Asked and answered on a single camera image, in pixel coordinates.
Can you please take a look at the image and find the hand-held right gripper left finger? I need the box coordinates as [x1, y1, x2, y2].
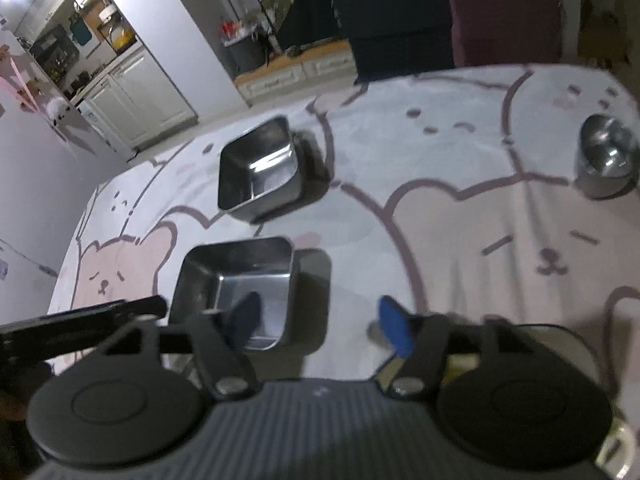
[100, 292, 262, 402]

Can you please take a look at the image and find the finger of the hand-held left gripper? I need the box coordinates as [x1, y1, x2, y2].
[0, 296, 169, 362]

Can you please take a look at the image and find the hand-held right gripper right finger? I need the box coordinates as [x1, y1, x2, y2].
[376, 296, 526, 402]

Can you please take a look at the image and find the square steel bowl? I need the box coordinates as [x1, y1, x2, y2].
[169, 235, 302, 352]
[216, 115, 307, 224]

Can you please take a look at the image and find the cream bowl with handles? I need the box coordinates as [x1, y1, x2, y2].
[447, 324, 637, 478]

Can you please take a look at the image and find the round steel bowl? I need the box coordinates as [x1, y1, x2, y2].
[574, 113, 640, 199]

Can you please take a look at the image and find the bear printed tablecloth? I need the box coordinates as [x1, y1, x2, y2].
[47, 62, 640, 411]

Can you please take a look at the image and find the white lower kitchen cabinet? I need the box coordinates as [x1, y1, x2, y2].
[75, 47, 198, 148]

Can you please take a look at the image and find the wooden platform with drawers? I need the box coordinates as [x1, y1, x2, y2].
[234, 38, 359, 102]

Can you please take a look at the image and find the grey trash bin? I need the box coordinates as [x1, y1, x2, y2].
[221, 34, 267, 74]

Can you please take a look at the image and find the yellow pot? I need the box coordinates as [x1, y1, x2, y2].
[110, 29, 137, 52]

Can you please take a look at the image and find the teal hanging cloth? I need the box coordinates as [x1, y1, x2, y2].
[69, 19, 94, 47]

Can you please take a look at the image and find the dark blue chair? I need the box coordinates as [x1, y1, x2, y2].
[324, 0, 457, 87]

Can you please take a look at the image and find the olive green hanging bag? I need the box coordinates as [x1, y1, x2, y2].
[259, 0, 292, 32]

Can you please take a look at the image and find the black lettered curtain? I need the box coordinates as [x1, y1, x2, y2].
[271, 0, 352, 49]

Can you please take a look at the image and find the maroon chair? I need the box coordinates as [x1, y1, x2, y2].
[444, 0, 565, 69]

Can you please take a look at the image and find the white fluffy wall ornament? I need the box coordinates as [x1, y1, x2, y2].
[41, 96, 72, 122]

